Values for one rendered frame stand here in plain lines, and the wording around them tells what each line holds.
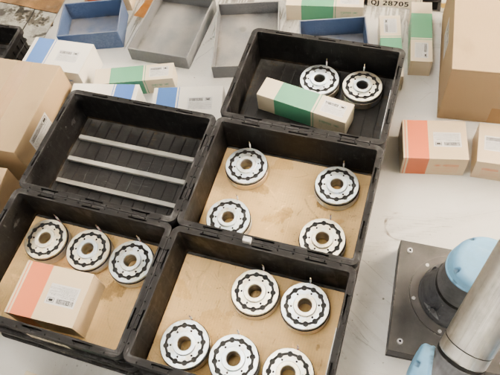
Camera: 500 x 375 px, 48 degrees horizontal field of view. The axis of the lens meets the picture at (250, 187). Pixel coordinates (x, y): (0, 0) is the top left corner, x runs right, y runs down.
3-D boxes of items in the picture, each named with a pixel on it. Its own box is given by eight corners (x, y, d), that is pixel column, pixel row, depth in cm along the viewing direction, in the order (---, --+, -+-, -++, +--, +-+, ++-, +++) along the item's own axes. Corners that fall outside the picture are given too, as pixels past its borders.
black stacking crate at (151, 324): (353, 288, 122) (357, 268, 112) (322, 429, 109) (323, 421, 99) (185, 247, 131) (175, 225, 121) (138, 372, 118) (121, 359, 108)
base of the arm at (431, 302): (488, 271, 128) (503, 255, 119) (486, 336, 121) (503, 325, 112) (420, 259, 130) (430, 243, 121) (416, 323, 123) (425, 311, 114)
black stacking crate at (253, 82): (399, 81, 150) (405, 50, 140) (379, 172, 136) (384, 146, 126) (257, 59, 159) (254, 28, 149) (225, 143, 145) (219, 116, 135)
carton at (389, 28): (401, 90, 162) (403, 76, 157) (379, 90, 163) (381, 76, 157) (397, 30, 174) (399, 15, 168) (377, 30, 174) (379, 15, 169)
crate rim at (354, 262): (384, 152, 128) (385, 146, 126) (357, 271, 114) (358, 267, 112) (219, 120, 137) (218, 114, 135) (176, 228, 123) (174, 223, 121)
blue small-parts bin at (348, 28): (300, 73, 169) (300, 56, 163) (299, 36, 176) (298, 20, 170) (367, 69, 167) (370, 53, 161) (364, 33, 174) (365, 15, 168)
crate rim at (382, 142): (405, 55, 141) (406, 48, 139) (384, 152, 128) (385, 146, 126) (254, 33, 150) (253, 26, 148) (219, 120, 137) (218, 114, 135)
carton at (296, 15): (286, 19, 181) (286, 4, 176) (289, 6, 184) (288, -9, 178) (361, 21, 177) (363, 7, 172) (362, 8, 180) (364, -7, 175)
